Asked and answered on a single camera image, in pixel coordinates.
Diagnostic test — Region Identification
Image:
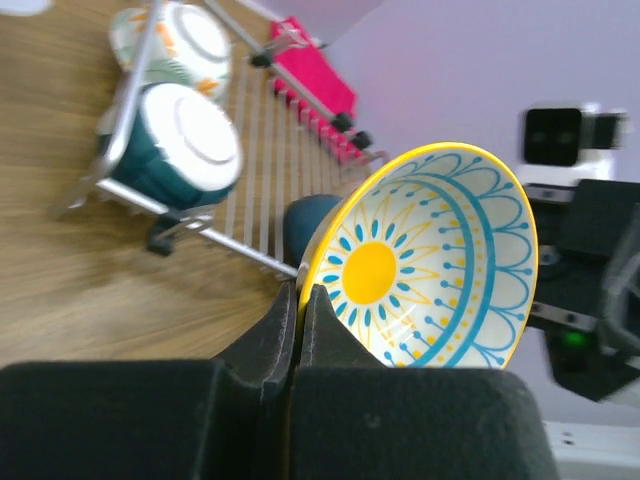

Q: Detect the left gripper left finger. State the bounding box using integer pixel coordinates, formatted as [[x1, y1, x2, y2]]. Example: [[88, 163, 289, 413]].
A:
[[1, 282, 297, 479]]

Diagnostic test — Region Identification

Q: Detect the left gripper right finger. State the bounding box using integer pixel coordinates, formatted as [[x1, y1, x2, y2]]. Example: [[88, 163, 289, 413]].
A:
[[289, 286, 558, 479]]

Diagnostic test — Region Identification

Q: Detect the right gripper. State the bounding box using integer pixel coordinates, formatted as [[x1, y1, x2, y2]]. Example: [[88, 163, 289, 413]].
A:
[[527, 180, 639, 400]]

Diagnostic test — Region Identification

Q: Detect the yellow dotted bowl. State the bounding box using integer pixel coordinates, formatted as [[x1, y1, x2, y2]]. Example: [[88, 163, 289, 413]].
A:
[[297, 142, 539, 369]]

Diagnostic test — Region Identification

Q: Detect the white floral bowl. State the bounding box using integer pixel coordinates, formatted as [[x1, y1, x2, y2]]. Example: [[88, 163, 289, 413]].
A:
[[109, 1, 232, 103]]

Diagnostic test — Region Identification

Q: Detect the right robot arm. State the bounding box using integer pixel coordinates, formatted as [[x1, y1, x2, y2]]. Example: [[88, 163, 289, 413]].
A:
[[525, 179, 639, 479]]

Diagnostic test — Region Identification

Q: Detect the blue glazed bowl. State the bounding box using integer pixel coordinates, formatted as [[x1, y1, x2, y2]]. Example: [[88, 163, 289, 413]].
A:
[[283, 194, 342, 267]]

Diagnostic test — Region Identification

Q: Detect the teal white bowl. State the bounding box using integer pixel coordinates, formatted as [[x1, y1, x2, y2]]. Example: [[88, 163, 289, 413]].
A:
[[111, 83, 243, 210]]

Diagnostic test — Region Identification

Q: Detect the pink folded cloth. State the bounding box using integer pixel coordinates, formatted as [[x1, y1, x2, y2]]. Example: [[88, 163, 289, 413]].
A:
[[270, 16, 361, 163]]

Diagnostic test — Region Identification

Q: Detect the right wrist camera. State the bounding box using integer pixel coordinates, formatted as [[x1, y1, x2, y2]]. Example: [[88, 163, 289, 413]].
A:
[[516, 103, 630, 187]]

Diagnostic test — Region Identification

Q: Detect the silver wire dish rack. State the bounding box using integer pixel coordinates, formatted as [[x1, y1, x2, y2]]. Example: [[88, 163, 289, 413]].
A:
[[48, 1, 386, 278]]

